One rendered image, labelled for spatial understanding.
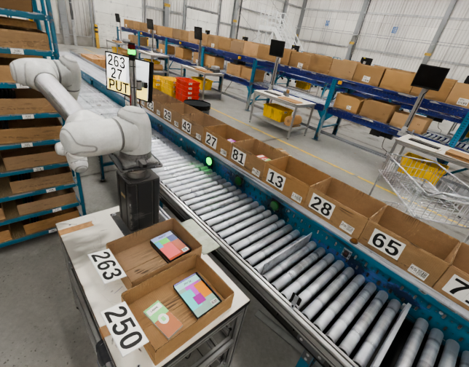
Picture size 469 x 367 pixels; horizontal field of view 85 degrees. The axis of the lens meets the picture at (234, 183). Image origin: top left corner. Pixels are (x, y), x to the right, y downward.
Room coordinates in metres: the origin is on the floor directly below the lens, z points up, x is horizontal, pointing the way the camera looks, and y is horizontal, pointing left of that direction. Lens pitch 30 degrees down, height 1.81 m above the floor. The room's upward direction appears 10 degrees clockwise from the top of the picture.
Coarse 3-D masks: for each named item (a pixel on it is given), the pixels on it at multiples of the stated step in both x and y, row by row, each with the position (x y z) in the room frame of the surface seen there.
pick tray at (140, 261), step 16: (160, 224) 1.10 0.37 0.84; (176, 224) 1.13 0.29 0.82; (128, 240) 0.96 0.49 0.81; (144, 240) 1.02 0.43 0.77; (192, 240) 1.03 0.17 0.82; (128, 256) 0.90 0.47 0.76; (144, 256) 0.92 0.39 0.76; (160, 256) 0.94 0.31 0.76; (128, 272) 0.81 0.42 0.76; (144, 272) 0.82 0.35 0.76; (128, 288) 0.72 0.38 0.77
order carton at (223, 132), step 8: (208, 128) 2.31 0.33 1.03; (216, 128) 2.38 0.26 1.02; (224, 128) 2.46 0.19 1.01; (232, 128) 2.42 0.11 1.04; (216, 136) 2.13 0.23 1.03; (224, 136) 2.47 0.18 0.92; (232, 136) 2.41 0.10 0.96; (240, 136) 2.34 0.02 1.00; (248, 136) 2.27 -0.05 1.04; (216, 144) 2.13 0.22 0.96; (224, 144) 2.06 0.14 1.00; (216, 152) 2.12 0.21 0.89
